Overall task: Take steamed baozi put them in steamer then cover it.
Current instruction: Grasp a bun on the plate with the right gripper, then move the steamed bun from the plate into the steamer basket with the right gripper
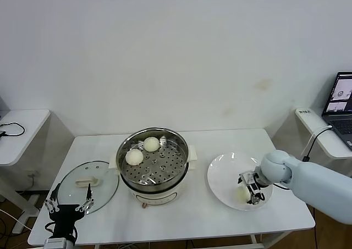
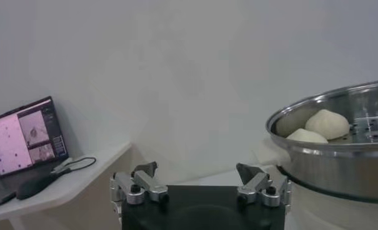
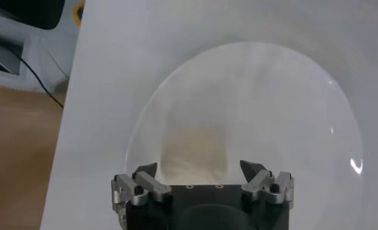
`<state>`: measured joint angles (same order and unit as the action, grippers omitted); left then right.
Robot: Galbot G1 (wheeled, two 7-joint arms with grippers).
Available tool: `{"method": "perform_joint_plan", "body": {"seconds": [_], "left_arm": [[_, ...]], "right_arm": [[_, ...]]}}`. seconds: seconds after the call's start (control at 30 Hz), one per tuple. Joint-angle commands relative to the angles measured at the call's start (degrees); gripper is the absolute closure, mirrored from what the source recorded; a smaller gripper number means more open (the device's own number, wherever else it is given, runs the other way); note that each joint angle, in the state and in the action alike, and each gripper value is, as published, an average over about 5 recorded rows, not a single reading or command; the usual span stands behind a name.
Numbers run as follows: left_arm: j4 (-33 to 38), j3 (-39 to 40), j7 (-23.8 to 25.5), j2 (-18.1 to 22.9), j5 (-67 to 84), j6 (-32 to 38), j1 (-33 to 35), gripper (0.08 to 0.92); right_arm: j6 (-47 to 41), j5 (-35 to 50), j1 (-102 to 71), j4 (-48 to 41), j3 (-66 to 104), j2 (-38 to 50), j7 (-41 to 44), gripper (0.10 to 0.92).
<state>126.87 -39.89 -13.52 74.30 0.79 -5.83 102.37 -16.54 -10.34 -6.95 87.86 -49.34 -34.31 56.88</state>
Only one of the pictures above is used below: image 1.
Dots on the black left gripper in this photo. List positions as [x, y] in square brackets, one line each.
[66, 218]

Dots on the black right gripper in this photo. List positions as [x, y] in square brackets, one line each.
[258, 181]

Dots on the white steamed baozi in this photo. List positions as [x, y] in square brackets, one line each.
[134, 157]
[151, 144]
[241, 195]

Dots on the round glass pot lid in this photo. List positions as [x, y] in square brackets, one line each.
[88, 182]

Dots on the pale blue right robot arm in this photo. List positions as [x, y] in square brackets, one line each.
[316, 183]

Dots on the stainless steel steamer basket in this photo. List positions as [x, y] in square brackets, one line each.
[165, 166]

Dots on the round white plate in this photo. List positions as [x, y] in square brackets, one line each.
[222, 177]

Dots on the cream electric cooker pot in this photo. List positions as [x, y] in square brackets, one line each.
[154, 198]

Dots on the white side table with laptop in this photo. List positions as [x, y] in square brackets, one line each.
[332, 151]

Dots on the grey open laptop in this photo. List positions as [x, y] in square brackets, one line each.
[339, 125]

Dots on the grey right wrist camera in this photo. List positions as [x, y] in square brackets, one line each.
[247, 177]

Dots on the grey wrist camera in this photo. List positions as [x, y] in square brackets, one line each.
[247, 177]
[55, 243]

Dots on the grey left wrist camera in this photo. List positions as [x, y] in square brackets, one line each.
[55, 243]

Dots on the white wall power socket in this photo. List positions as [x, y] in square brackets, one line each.
[33, 174]

